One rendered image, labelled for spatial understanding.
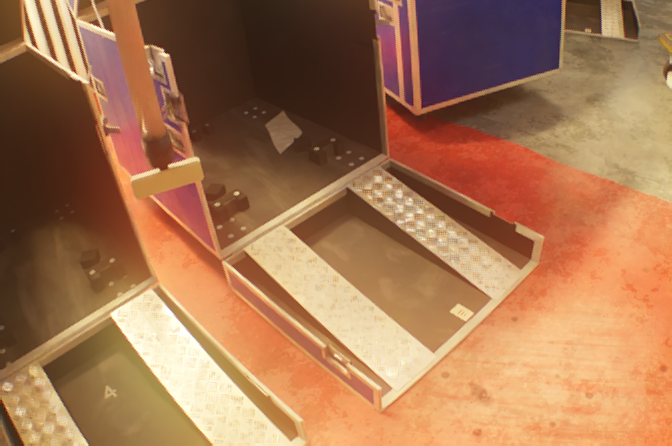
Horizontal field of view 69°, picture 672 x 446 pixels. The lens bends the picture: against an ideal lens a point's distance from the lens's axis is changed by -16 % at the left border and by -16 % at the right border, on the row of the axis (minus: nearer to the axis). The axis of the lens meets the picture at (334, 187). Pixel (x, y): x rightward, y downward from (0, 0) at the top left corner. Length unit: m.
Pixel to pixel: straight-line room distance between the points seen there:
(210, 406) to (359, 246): 0.90
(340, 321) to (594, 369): 0.87
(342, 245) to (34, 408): 1.33
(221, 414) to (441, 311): 0.82
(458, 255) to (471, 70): 1.12
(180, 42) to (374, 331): 1.69
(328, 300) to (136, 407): 0.76
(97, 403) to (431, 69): 2.07
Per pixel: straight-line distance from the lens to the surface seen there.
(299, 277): 2.00
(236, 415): 1.76
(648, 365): 1.98
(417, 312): 1.99
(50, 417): 1.91
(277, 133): 2.75
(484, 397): 1.79
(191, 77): 2.91
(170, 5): 2.77
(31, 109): 2.59
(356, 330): 1.88
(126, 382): 2.00
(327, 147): 2.47
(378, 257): 2.19
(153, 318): 1.98
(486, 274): 2.10
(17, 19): 2.43
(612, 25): 4.77
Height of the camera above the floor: 1.49
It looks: 35 degrees down
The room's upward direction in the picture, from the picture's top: 7 degrees counter-clockwise
